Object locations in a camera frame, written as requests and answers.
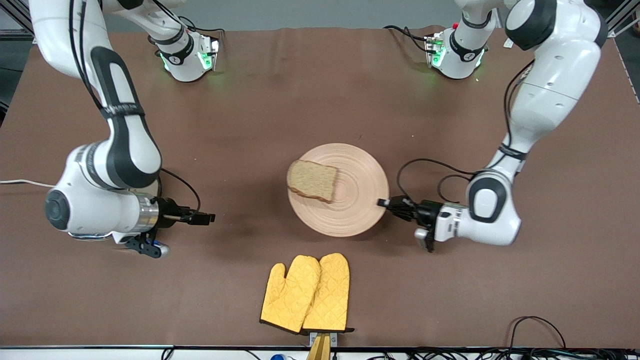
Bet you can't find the round wooden plate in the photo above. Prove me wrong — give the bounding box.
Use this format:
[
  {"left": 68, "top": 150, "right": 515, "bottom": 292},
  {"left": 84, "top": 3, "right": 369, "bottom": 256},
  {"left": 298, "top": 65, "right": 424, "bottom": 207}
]
[{"left": 287, "top": 143, "right": 390, "bottom": 238}]

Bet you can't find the brown bread slice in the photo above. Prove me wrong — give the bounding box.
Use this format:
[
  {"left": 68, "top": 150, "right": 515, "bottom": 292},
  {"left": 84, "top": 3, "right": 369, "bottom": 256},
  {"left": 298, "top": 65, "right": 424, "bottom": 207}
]
[{"left": 286, "top": 159, "right": 339, "bottom": 204}]

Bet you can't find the yellow quilted oven mitt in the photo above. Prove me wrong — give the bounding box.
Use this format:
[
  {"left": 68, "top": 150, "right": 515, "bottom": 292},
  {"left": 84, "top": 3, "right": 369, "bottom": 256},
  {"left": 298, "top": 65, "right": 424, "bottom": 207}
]
[
  {"left": 301, "top": 252, "right": 356, "bottom": 334},
  {"left": 259, "top": 255, "right": 322, "bottom": 334}
]

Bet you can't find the brown table cover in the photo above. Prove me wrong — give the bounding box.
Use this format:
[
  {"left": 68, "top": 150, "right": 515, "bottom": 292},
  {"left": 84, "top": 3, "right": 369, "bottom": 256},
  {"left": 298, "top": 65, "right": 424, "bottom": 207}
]
[{"left": 0, "top": 25, "right": 640, "bottom": 349}]

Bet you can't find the black cable tangle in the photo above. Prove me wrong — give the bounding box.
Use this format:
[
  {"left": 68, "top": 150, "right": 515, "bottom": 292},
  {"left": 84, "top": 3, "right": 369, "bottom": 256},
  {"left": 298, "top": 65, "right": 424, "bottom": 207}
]
[{"left": 370, "top": 347, "right": 640, "bottom": 360}]

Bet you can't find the white toaster power cord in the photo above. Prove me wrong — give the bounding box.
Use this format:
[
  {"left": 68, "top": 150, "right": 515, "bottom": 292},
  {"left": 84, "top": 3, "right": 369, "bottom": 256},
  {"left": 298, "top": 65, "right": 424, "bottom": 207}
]
[{"left": 0, "top": 179, "right": 56, "bottom": 190}]

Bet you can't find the black looped cable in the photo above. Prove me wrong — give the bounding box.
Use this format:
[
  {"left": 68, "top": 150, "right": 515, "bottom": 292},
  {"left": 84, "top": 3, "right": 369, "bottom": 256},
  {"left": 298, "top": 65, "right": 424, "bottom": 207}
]
[{"left": 507, "top": 315, "right": 568, "bottom": 351}]

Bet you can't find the small metal bracket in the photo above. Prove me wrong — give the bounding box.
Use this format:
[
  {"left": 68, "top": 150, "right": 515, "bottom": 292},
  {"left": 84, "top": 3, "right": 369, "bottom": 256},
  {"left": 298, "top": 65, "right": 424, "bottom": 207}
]
[{"left": 309, "top": 331, "right": 338, "bottom": 349}]

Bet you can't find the black arm base cable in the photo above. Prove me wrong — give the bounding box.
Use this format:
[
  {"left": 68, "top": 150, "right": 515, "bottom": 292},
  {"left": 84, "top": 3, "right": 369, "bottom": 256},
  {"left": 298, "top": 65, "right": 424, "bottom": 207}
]
[
  {"left": 383, "top": 24, "right": 432, "bottom": 54},
  {"left": 176, "top": 16, "right": 225, "bottom": 51}
]

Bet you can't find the aluminium frame profile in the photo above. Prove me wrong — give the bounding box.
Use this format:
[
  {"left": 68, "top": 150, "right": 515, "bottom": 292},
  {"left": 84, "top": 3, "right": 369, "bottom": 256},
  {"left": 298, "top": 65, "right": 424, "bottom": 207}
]
[
  {"left": 0, "top": 0, "right": 36, "bottom": 45},
  {"left": 602, "top": 0, "right": 640, "bottom": 40}
]

